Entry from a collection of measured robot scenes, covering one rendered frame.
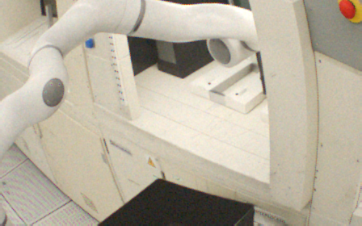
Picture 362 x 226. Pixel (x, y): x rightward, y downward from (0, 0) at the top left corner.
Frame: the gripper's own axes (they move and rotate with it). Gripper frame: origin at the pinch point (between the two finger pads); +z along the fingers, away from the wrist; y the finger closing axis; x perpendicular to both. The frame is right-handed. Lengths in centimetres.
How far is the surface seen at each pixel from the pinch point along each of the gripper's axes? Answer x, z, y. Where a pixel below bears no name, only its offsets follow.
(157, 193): -30, -49, -8
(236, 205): -28, -44, 13
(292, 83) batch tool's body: 1.6, -35.1, 23.4
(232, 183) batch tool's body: -37.9, -30.4, -3.0
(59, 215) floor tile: -120, -45, -126
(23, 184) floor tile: -120, -50, -170
